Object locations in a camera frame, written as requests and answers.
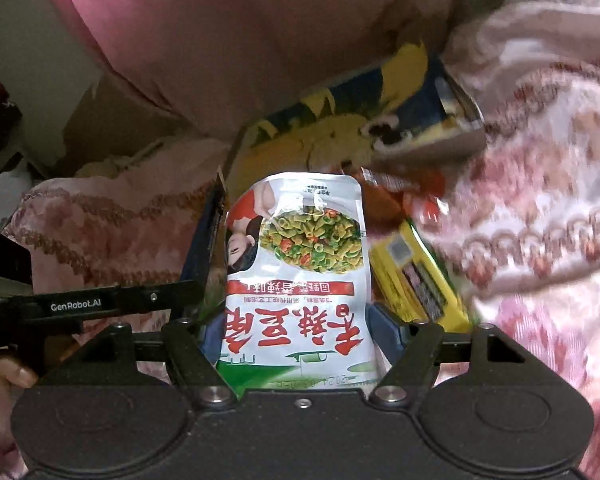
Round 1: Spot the grey tray with cartoon lining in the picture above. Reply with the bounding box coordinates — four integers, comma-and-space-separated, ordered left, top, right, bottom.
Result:
227, 44, 486, 196

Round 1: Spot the pink floral bed quilt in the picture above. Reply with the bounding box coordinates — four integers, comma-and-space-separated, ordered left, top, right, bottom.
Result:
5, 0, 600, 479

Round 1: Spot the bag of orange fruits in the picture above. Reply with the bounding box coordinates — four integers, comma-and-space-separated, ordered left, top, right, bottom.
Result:
352, 167, 449, 237

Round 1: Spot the white green bean snack bag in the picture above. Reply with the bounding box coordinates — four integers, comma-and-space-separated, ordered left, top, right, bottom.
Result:
218, 172, 379, 394

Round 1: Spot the large pink pillow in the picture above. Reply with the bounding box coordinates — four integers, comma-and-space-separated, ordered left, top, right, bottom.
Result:
53, 0, 457, 138

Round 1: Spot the person's left hand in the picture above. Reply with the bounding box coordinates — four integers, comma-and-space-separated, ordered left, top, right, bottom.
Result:
0, 353, 38, 448

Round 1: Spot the yellow snack bar packet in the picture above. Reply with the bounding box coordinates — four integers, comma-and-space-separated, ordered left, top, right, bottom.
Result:
370, 220, 471, 333

